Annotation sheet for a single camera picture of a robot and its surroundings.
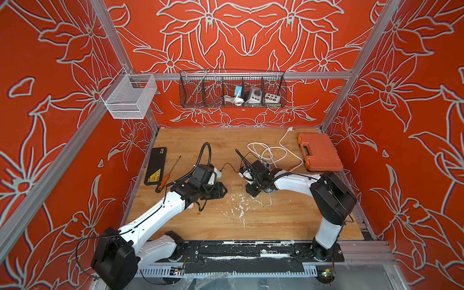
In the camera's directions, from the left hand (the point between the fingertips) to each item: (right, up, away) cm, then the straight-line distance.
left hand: (224, 190), depth 79 cm
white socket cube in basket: (+24, +46, +15) cm, 54 cm away
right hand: (+10, -3, +12) cm, 16 cm away
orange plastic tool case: (+53, +16, +21) cm, 59 cm away
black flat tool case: (-40, +8, +22) cm, 46 cm away
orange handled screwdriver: (-32, +2, +15) cm, 35 cm away
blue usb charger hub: (+21, 0, 0) cm, 21 cm away
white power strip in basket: (+16, +46, +11) cm, 50 cm away
